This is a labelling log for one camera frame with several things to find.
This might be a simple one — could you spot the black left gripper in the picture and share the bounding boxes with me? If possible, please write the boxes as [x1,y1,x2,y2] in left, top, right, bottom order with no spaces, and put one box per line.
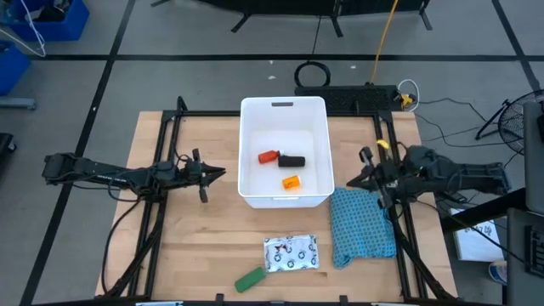
[180,147,226,204]

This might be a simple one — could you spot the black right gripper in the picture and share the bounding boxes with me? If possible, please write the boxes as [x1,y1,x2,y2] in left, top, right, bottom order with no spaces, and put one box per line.
[346,146,405,209]

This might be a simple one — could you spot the red liquid bottle white cap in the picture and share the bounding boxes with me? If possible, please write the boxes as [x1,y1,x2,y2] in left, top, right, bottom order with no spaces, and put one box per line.
[258,149,285,165]

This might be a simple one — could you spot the orange block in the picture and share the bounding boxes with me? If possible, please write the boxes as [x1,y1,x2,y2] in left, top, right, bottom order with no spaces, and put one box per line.
[281,174,302,190]

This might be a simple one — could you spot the black block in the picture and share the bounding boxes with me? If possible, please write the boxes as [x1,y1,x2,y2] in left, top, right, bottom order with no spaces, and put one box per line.
[277,155,306,168]

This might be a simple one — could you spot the white patterned pouch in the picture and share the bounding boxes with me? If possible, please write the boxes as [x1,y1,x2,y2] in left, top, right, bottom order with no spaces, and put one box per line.
[263,234,320,273]

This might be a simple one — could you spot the green block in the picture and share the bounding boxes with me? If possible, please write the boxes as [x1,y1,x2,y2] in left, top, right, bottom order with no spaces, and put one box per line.
[234,266,268,293]

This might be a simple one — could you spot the white plastic basket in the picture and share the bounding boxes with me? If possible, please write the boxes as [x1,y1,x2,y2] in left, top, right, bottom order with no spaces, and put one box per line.
[237,96,336,210]

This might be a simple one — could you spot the large blue plastic bin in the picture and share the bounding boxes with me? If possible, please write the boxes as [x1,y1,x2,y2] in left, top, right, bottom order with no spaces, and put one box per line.
[8,0,90,43]

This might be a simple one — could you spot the teal patterned folded cloth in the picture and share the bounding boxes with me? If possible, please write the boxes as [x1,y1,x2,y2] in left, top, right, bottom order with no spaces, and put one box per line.
[330,188,398,269]

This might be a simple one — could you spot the black power box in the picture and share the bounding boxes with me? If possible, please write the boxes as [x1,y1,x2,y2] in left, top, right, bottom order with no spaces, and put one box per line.
[294,84,400,114]

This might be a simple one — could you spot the white printed paper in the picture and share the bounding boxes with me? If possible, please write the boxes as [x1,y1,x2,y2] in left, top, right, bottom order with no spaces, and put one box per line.
[450,207,505,263]

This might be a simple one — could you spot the white and blue shoe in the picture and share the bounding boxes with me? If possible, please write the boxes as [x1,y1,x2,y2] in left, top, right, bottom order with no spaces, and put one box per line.
[488,260,508,286]

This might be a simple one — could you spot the black floor fan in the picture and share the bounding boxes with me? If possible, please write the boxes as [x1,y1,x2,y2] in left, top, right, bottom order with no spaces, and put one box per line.
[474,88,544,156]

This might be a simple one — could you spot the grey cabinet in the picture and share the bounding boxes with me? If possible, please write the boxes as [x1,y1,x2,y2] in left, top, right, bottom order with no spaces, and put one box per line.
[522,99,544,213]

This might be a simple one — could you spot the black stand with legs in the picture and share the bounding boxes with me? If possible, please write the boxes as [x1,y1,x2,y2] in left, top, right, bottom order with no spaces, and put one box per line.
[150,0,434,38]

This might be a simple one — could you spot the black metal table frame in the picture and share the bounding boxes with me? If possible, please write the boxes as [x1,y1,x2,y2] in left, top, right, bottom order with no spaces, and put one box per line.
[101,96,458,306]

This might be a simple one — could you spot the white looped cable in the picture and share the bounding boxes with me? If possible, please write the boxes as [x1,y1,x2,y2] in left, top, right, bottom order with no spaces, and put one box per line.
[397,78,421,112]

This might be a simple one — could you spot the black coiled cable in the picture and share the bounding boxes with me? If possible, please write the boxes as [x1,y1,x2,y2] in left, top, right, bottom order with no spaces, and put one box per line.
[293,61,332,88]

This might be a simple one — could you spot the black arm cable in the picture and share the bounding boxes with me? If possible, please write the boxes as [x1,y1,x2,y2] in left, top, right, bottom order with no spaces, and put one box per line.
[100,197,145,295]

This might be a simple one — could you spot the yellow power cable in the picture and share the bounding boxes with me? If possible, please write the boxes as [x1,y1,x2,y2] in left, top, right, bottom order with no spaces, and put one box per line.
[371,0,400,85]

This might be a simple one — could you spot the thin white cable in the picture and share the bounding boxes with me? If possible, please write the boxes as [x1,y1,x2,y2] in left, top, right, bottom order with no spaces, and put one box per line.
[0,0,47,58]

